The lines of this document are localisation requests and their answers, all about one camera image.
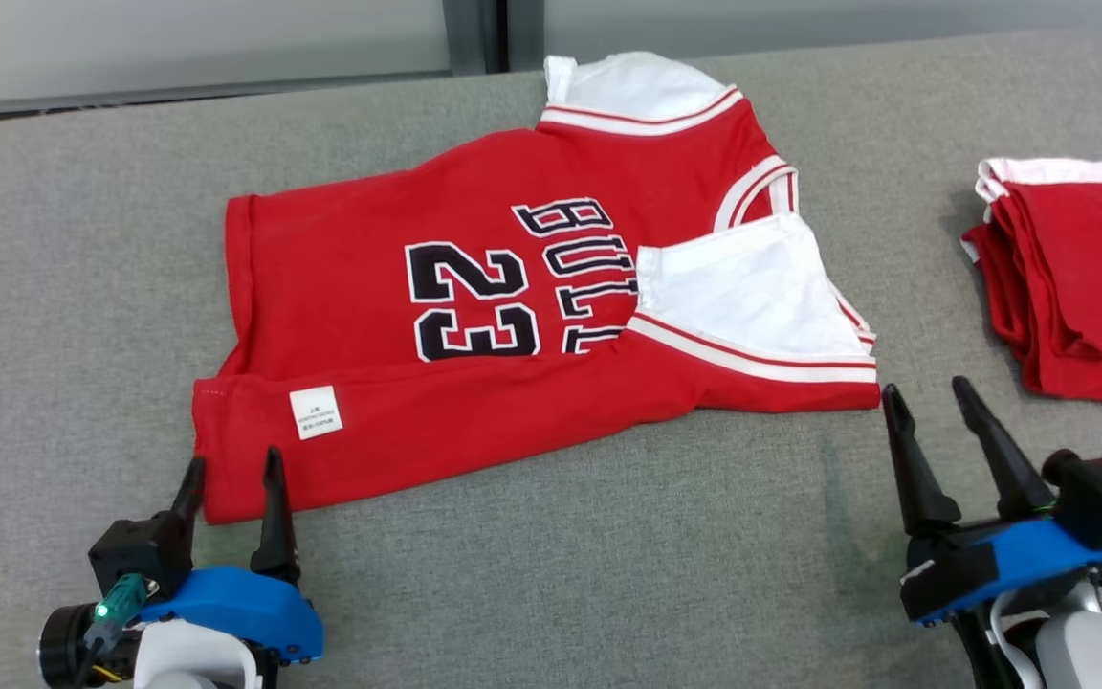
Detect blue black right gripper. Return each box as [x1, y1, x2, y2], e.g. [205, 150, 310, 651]
[881, 375, 1102, 629]

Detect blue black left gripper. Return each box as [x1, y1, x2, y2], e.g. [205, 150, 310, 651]
[135, 446, 325, 667]

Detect red Bulls shorts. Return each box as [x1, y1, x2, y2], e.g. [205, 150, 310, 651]
[959, 156, 1102, 406]

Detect red white Bulls jersey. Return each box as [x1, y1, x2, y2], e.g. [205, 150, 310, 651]
[191, 51, 882, 525]

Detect teal plug left camera cable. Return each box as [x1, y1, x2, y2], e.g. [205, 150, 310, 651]
[73, 572, 152, 689]

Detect grey partition frame post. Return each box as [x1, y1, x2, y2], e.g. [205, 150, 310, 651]
[443, 0, 500, 77]
[508, 0, 546, 71]

